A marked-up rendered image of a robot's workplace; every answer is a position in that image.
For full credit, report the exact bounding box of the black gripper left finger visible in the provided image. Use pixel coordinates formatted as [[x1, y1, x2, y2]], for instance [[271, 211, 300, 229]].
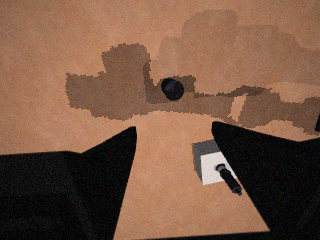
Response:
[[0, 126, 137, 240]]

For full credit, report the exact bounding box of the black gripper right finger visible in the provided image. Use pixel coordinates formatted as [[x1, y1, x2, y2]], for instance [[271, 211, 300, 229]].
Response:
[[211, 121, 320, 231]]

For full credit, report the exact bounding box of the light grey block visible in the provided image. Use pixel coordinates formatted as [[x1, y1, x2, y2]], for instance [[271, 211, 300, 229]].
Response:
[[193, 140, 237, 185]]

